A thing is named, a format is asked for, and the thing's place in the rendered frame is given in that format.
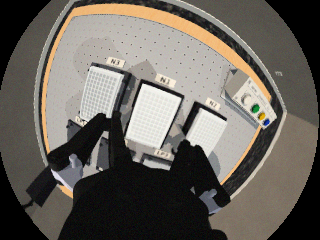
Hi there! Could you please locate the white button panel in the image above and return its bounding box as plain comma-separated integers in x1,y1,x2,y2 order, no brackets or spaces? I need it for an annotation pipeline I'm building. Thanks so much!
220,68,277,129

